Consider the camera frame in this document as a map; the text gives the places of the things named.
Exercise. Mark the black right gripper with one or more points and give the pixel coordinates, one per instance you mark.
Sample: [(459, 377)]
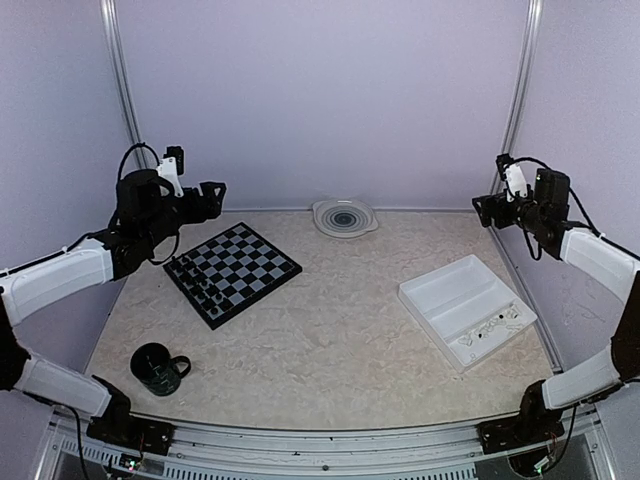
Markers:
[(487, 213)]

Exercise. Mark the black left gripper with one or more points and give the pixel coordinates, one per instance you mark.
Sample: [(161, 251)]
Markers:
[(212, 207)]

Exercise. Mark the black and grey chessboard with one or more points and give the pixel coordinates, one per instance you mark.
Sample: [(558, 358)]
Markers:
[(225, 275)]

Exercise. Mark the white plastic tray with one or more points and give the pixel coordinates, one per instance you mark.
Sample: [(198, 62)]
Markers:
[(461, 308)]

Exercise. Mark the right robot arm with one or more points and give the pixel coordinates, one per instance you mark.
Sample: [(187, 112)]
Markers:
[(610, 300)]

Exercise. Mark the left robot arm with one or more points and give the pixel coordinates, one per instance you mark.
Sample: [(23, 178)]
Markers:
[(29, 288)]

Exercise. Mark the grey swirl ceramic plate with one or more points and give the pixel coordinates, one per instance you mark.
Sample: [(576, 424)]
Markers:
[(344, 219)]

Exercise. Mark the black mug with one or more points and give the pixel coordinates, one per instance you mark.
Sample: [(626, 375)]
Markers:
[(162, 374)]

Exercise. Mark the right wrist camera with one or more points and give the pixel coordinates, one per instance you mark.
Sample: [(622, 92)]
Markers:
[(513, 178)]

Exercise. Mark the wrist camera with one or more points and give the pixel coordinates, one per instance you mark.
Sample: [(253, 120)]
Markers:
[(513, 178), (171, 167)]

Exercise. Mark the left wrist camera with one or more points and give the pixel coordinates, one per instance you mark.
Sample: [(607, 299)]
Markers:
[(171, 167)]

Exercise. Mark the right aluminium frame post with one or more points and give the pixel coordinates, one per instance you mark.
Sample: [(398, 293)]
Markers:
[(525, 66)]

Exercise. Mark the aluminium frame post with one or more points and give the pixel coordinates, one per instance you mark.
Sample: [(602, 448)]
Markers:
[(525, 66), (117, 58)]

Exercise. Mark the left aluminium frame post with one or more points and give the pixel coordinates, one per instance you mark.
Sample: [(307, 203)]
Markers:
[(117, 58)]

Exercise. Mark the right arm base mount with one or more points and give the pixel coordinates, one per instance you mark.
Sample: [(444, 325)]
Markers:
[(512, 433)]

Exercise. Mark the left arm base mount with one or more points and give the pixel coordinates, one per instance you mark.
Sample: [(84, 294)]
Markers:
[(135, 433)]

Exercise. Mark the aluminium front rail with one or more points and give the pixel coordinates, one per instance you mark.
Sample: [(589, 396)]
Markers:
[(446, 451)]

